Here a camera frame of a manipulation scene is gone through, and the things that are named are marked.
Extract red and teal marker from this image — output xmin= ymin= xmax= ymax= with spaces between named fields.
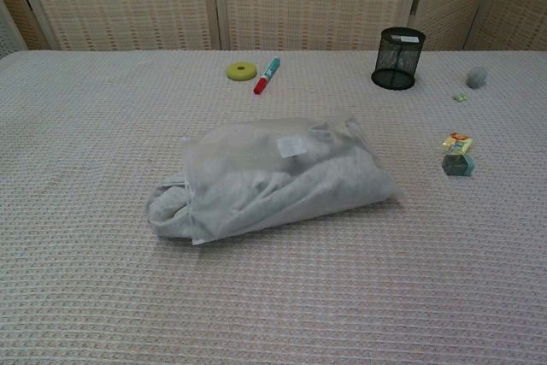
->
xmin=253 ymin=56 xmax=282 ymax=96

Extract textured woven tablecloth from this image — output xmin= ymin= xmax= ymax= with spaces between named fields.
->
xmin=0 ymin=49 xmax=547 ymax=365

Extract translucent plastic bag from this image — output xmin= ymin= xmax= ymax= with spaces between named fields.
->
xmin=180 ymin=113 xmax=398 ymax=246

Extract white clothes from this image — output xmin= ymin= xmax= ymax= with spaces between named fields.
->
xmin=144 ymin=121 xmax=388 ymax=241

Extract yellow ring disc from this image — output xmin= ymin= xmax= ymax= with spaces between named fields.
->
xmin=226 ymin=62 xmax=257 ymax=82

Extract woven folding screen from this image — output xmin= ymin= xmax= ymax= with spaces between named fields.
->
xmin=0 ymin=0 xmax=547 ymax=61

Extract small grey figurine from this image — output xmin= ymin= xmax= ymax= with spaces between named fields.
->
xmin=466 ymin=66 xmax=489 ymax=90

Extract yellow snack packet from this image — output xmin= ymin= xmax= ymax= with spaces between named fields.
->
xmin=441 ymin=132 xmax=474 ymax=156

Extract black mesh pen holder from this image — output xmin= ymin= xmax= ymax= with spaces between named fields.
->
xmin=370 ymin=26 xmax=427 ymax=91

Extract teal hexagonal box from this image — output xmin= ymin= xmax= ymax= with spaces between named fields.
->
xmin=441 ymin=152 xmax=476 ymax=178

